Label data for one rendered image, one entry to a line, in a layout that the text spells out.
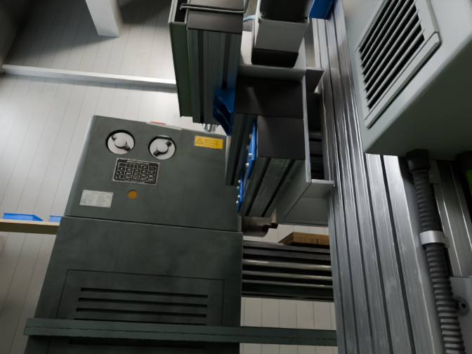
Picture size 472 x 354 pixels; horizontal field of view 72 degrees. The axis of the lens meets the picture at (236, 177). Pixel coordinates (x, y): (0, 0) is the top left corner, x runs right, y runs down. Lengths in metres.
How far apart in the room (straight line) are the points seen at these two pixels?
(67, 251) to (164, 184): 0.36
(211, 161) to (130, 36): 4.80
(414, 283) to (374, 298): 0.09
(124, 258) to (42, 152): 3.92
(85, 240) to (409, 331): 0.94
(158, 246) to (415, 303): 0.85
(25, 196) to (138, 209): 3.66
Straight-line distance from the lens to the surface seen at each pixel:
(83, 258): 1.13
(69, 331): 1.07
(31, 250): 4.48
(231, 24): 0.57
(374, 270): 0.48
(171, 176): 1.18
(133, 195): 1.16
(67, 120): 5.08
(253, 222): 1.34
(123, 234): 1.12
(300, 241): 1.29
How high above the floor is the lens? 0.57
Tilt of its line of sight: 24 degrees up
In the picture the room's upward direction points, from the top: 3 degrees clockwise
